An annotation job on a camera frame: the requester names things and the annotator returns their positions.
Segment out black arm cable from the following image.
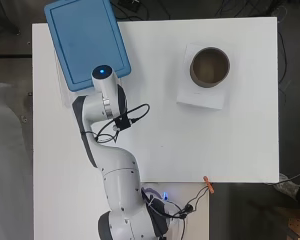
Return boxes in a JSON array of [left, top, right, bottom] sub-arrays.
[[80, 103, 151, 144]]

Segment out brown round tub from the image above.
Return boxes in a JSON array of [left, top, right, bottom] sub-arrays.
[[189, 46, 231, 89]]

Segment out thin black cables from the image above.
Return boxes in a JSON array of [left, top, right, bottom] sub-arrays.
[[186, 185, 211, 240]]

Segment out orange clip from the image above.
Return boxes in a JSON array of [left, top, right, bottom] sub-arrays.
[[203, 175, 215, 195]]

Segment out blue plastic lid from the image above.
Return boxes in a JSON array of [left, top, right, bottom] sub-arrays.
[[44, 0, 132, 93]]

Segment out white flat box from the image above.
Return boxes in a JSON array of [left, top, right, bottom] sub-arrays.
[[175, 43, 234, 111]]

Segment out black plug with cable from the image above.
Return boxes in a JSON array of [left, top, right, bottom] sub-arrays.
[[141, 188, 195, 221]]

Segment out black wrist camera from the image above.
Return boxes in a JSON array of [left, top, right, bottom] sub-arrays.
[[112, 114, 134, 132]]

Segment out brown wooden board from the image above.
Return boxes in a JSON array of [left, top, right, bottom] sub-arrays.
[[277, 208, 300, 240]]

